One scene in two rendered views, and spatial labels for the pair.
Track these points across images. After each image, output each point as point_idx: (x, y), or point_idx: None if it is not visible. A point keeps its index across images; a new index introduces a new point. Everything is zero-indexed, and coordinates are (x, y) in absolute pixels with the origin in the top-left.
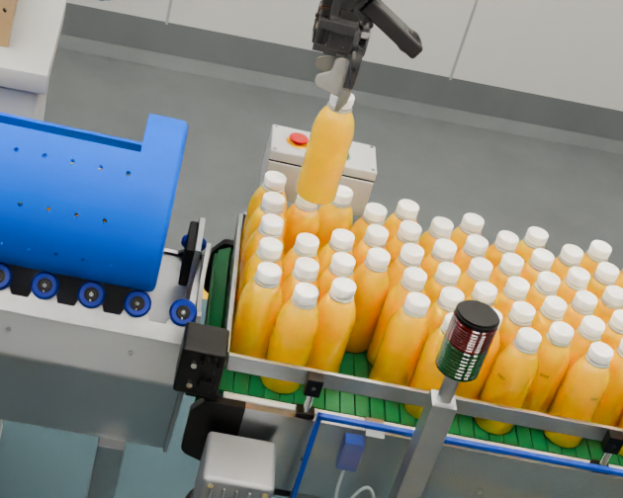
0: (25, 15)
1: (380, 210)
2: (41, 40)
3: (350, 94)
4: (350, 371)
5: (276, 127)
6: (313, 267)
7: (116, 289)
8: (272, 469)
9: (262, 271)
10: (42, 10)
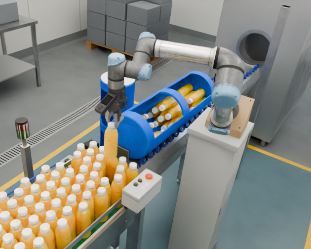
0: (225, 135)
1: (102, 180)
2: (209, 133)
3: (105, 117)
4: None
5: (159, 176)
6: (88, 150)
7: None
8: None
9: (93, 141)
10: (229, 140)
